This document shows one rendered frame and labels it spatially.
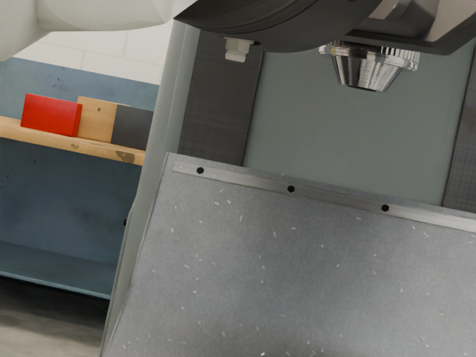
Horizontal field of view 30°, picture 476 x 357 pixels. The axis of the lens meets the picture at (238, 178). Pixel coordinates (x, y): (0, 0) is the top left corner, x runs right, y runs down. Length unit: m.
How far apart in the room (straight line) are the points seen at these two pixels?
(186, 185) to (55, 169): 4.10
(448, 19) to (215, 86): 0.46
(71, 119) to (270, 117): 3.46
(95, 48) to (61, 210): 0.89
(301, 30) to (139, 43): 4.49
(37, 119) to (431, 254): 3.62
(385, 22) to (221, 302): 0.46
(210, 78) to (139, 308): 0.21
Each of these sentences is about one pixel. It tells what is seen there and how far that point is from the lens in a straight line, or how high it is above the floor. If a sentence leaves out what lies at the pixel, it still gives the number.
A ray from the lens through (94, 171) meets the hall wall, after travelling 4.81.
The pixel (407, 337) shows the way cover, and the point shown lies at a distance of 0.76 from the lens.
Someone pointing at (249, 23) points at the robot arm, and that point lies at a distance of 0.27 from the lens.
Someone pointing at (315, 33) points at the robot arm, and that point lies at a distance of 0.30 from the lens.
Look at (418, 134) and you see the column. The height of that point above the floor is 1.18.
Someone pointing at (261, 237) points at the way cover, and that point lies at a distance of 0.77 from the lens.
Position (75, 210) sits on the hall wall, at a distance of 4.86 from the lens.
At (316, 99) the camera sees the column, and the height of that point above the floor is 1.19.
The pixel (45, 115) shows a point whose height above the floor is 0.96.
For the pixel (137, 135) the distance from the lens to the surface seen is 4.22.
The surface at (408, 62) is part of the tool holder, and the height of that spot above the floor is 1.21.
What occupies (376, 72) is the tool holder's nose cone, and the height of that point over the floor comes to 1.20.
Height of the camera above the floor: 1.17
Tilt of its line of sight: 5 degrees down
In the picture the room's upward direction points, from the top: 11 degrees clockwise
